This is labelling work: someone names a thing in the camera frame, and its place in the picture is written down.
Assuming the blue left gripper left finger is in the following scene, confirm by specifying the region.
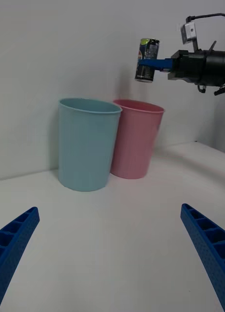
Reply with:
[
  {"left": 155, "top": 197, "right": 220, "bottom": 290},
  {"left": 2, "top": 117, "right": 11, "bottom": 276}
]
[{"left": 0, "top": 206, "right": 40, "bottom": 309}]

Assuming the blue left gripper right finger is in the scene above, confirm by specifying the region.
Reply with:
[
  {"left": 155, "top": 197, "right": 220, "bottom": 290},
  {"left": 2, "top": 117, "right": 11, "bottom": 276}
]
[{"left": 180, "top": 203, "right": 225, "bottom": 312}]

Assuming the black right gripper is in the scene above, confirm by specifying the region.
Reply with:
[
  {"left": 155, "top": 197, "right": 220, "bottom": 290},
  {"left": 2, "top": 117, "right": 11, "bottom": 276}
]
[{"left": 138, "top": 50, "right": 208, "bottom": 86}]

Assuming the dark drink can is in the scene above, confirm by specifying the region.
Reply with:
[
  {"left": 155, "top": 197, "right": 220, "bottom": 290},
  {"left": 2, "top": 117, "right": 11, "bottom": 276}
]
[{"left": 134, "top": 38, "right": 160, "bottom": 83}]

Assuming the pink plastic bin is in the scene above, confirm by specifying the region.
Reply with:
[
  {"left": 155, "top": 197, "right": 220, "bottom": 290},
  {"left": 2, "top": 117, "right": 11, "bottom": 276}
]
[{"left": 110, "top": 98, "right": 166, "bottom": 180}]

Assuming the pale blue plastic bin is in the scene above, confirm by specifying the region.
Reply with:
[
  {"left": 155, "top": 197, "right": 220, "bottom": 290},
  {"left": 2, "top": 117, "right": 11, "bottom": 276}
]
[{"left": 57, "top": 97, "right": 123, "bottom": 192}]

